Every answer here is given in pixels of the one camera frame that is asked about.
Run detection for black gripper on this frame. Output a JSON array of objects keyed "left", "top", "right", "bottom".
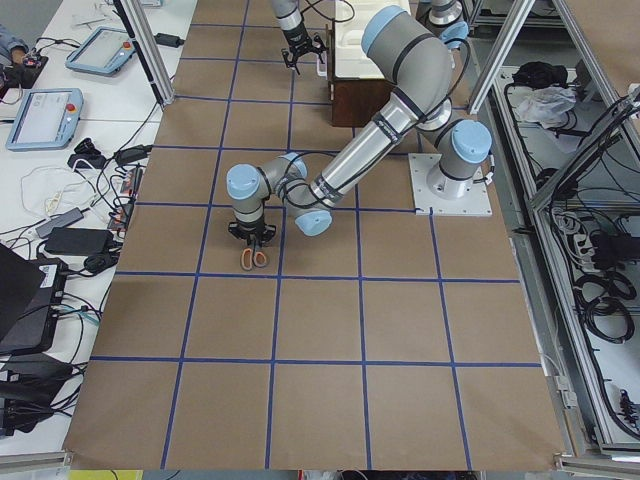
[
  {"left": 281, "top": 32, "right": 327, "bottom": 70},
  {"left": 228, "top": 220, "right": 276, "bottom": 246}
]

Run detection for grey orange scissors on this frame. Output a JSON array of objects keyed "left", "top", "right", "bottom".
[{"left": 240, "top": 240, "right": 269, "bottom": 271}]

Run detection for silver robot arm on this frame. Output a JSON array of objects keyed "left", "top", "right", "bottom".
[
  {"left": 226, "top": 5, "right": 492, "bottom": 246},
  {"left": 270, "top": 0, "right": 327, "bottom": 72}
]

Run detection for dark wooden drawer cabinet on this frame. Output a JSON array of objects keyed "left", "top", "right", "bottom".
[{"left": 325, "top": 22, "right": 399, "bottom": 127}]

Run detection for white foam tray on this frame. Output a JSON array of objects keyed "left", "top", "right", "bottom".
[{"left": 333, "top": 0, "right": 411, "bottom": 80}]

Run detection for black power adapter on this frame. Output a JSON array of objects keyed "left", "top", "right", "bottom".
[{"left": 44, "top": 227, "right": 113, "bottom": 256}]

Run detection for upper blue teach pendant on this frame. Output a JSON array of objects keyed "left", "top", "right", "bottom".
[{"left": 65, "top": 26, "right": 135, "bottom": 76}]

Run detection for blue teach pendant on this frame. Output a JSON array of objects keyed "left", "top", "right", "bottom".
[
  {"left": 5, "top": 88, "right": 84, "bottom": 152},
  {"left": 65, "top": 26, "right": 135, "bottom": 76}
]

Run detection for lower blue teach pendant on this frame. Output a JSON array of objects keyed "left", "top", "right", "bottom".
[{"left": 5, "top": 88, "right": 84, "bottom": 152}]

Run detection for crumpled white cloth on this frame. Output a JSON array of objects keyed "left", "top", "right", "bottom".
[{"left": 515, "top": 86, "right": 577, "bottom": 128}]

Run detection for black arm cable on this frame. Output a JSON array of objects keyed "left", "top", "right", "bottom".
[{"left": 273, "top": 152, "right": 334, "bottom": 211}]

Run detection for aluminium frame post left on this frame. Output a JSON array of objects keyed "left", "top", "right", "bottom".
[{"left": 113, "top": 0, "right": 175, "bottom": 107}]

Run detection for white cable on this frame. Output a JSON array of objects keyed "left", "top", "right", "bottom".
[{"left": 20, "top": 157, "right": 109, "bottom": 226}]

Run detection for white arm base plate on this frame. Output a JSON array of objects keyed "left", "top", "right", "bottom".
[{"left": 408, "top": 153, "right": 493, "bottom": 218}]

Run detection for aluminium frame rail right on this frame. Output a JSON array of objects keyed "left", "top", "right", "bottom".
[{"left": 506, "top": 195, "right": 639, "bottom": 461}]

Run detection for coiled black cables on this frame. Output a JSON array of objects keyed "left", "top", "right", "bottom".
[{"left": 572, "top": 269, "right": 637, "bottom": 346}]

